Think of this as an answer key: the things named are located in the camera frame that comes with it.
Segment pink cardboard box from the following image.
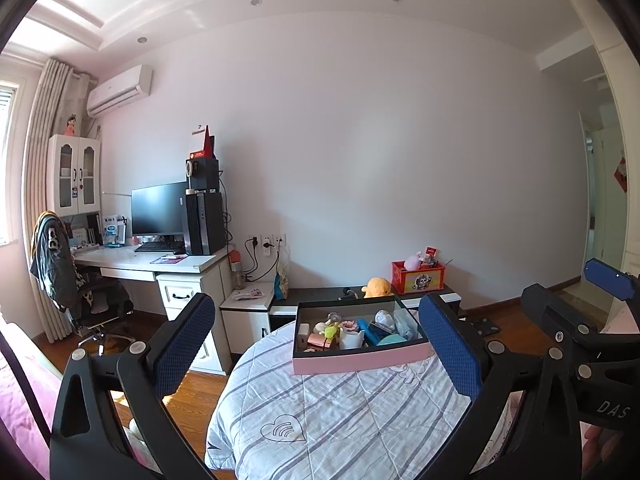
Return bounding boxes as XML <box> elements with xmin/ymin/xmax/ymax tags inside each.
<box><xmin>291</xmin><ymin>294</ymin><xmax>432</xmax><ymax>376</ymax></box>

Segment beige curtain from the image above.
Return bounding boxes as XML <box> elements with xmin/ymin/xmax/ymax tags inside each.
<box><xmin>25</xmin><ymin>59</ymin><xmax>93</xmax><ymax>343</ymax></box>

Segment blue white box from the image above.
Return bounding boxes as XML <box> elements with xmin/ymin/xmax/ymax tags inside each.
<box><xmin>103</xmin><ymin>215</ymin><xmax>126</xmax><ymax>246</ymax></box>

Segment clear plastic bag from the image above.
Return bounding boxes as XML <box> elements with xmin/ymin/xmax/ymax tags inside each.
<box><xmin>392</xmin><ymin>310</ymin><xmax>421</xmax><ymax>341</ymax></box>

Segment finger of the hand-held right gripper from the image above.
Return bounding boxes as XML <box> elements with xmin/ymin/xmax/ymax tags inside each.
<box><xmin>582</xmin><ymin>258</ymin><xmax>640</xmax><ymax>306</ymax></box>
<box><xmin>521</xmin><ymin>283</ymin><xmax>640</xmax><ymax>382</ymax></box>

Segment black computer monitor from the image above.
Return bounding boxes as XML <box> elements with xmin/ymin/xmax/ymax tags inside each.
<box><xmin>131</xmin><ymin>181</ymin><xmax>190</xmax><ymax>237</ymax></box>

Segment white door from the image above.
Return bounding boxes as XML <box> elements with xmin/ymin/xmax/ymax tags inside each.
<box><xmin>580</xmin><ymin>110</ymin><xmax>626</xmax><ymax>286</ymax></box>

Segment low white cabinet dark top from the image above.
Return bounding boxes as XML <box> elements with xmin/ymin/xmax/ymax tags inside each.
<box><xmin>270</xmin><ymin>284</ymin><xmax>463</xmax><ymax>333</ymax></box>

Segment black power cable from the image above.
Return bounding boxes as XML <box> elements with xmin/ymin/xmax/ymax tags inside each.
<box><xmin>243</xmin><ymin>237</ymin><xmax>261</xmax><ymax>281</ymax></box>
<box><xmin>247</xmin><ymin>245</ymin><xmax>281</xmax><ymax>284</ymax></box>

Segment pink bed sheet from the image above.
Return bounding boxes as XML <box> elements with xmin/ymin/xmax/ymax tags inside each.
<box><xmin>0</xmin><ymin>325</ymin><xmax>66</xmax><ymax>480</ymax></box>

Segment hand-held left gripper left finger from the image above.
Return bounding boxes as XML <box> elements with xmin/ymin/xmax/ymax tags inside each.
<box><xmin>49</xmin><ymin>291</ymin><xmax>217</xmax><ymax>480</ymax></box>

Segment black computer tower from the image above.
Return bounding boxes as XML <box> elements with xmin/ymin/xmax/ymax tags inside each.
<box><xmin>182</xmin><ymin>191</ymin><xmax>227</xmax><ymax>256</ymax></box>

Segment white nightstand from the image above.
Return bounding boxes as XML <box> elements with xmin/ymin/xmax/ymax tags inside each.
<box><xmin>220</xmin><ymin>282</ymin><xmax>276</xmax><ymax>373</ymax></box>

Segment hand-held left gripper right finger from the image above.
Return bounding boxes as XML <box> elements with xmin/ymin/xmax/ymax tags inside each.
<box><xmin>415</xmin><ymin>292</ymin><xmax>583</xmax><ymax>480</ymax></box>

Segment person's right hand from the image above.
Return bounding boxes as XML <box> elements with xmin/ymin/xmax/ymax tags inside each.
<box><xmin>580</xmin><ymin>422</ymin><xmax>633</xmax><ymax>480</ymax></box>

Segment white wardrobe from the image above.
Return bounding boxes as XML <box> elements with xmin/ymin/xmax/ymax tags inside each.
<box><xmin>557</xmin><ymin>0</ymin><xmax>640</xmax><ymax>336</ymax></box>

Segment white air conditioner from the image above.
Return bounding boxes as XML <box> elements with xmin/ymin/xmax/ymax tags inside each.
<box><xmin>86</xmin><ymin>64</ymin><xmax>153</xmax><ymax>118</ymax></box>

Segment red storage box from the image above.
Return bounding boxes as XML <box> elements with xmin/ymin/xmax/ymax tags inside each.
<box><xmin>391</xmin><ymin>260</ymin><xmax>447</xmax><ymax>295</ymax></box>

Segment yellow plush toy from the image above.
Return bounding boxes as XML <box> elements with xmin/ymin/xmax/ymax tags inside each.
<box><xmin>362</xmin><ymin>277</ymin><xmax>394</xmax><ymax>300</ymax></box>

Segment dark jacket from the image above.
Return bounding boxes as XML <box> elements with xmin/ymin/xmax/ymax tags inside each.
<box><xmin>30</xmin><ymin>210</ymin><xmax>79</xmax><ymax>311</ymax></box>

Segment black speaker box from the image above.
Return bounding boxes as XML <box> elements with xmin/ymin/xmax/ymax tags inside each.
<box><xmin>186</xmin><ymin>157</ymin><xmax>220</xmax><ymax>193</ymax></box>

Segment red white card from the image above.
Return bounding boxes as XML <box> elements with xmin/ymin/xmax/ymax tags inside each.
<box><xmin>189</xmin><ymin>125</ymin><xmax>217</xmax><ymax>160</ymax></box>

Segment blue yellow snack bag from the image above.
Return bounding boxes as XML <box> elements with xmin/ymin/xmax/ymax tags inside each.
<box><xmin>273</xmin><ymin>262</ymin><xmax>292</xmax><ymax>299</ymax></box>

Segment black keyboard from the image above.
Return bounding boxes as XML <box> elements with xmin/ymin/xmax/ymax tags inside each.
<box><xmin>134</xmin><ymin>241</ymin><xmax>186</xmax><ymax>254</ymax></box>

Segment window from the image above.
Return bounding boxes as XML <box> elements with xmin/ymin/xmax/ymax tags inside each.
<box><xmin>0</xmin><ymin>80</ymin><xmax>21</xmax><ymax>246</ymax></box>

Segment black office chair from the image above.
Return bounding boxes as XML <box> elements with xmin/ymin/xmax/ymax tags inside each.
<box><xmin>30</xmin><ymin>210</ymin><xmax>138</xmax><ymax>356</ymax></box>

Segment black floor plate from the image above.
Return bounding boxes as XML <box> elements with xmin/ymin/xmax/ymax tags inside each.
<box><xmin>462</xmin><ymin>317</ymin><xmax>501</xmax><ymax>336</ymax></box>

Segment white glass door cabinet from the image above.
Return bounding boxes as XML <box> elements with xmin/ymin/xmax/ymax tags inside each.
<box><xmin>47</xmin><ymin>134</ymin><xmax>103</xmax><ymax>218</ymax></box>

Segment white desk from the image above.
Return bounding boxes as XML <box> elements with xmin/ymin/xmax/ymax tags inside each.
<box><xmin>70</xmin><ymin>245</ymin><xmax>236</xmax><ymax>376</ymax></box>

